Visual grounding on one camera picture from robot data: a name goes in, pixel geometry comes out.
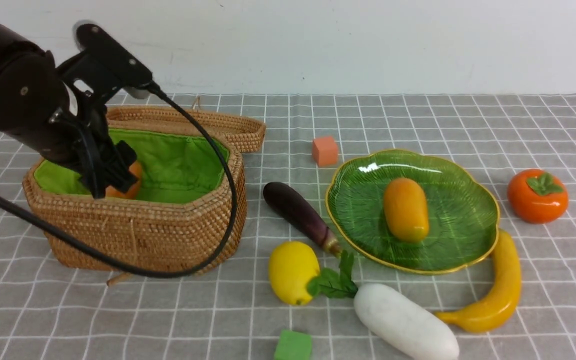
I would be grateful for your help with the black wrist camera on left gripper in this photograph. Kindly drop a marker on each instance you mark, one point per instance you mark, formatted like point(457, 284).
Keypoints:
point(135, 78)

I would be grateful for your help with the white radish with green leaves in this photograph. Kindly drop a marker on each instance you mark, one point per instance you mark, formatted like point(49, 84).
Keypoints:
point(388, 314)

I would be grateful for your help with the yellow banana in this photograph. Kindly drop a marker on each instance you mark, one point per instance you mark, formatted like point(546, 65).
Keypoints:
point(499, 304)

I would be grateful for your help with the orange persimmon with green calyx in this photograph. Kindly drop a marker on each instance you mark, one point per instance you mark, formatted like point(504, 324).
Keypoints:
point(537, 196)

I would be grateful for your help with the orange yellow mango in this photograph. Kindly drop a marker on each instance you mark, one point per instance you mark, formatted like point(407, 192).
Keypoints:
point(406, 210)

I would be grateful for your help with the grey checked tablecloth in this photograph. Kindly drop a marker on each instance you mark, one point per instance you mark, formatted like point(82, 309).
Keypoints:
point(49, 312)

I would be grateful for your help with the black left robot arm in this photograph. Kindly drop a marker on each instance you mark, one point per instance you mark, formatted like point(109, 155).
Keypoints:
point(59, 110)

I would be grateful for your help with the green leaf-shaped glass plate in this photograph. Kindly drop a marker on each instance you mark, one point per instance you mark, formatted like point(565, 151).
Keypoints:
point(464, 216)

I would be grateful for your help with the green foam cube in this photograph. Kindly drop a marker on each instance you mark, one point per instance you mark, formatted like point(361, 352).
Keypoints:
point(293, 345)

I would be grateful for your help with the woven wicker basket lid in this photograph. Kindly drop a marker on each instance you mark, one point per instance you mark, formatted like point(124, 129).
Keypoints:
point(243, 133)

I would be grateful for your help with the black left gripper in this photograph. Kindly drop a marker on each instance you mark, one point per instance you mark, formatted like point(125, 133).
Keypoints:
point(82, 140)

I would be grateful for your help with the dark purple eggplant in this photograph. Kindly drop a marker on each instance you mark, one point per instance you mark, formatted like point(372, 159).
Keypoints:
point(294, 208)

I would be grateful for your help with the yellow lemon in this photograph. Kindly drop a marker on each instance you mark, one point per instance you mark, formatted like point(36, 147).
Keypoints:
point(291, 267)

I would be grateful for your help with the woven wicker basket green lining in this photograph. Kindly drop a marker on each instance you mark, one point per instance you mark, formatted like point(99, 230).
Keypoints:
point(176, 220)

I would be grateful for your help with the orange foam cube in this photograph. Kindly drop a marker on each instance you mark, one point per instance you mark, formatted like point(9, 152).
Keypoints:
point(325, 151)

